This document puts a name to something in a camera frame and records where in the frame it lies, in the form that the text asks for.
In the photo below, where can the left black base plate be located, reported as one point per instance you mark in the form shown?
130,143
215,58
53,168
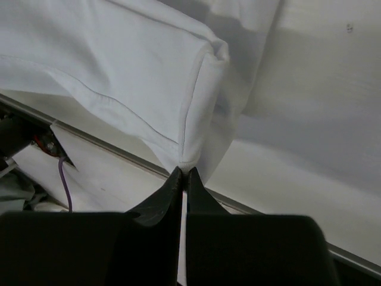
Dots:
22,127

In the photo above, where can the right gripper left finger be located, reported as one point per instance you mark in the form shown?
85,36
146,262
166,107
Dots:
138,247

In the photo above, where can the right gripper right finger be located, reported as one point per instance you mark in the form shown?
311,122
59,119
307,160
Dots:
251,249

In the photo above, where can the white skirt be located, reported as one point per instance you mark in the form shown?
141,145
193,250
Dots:
175,74

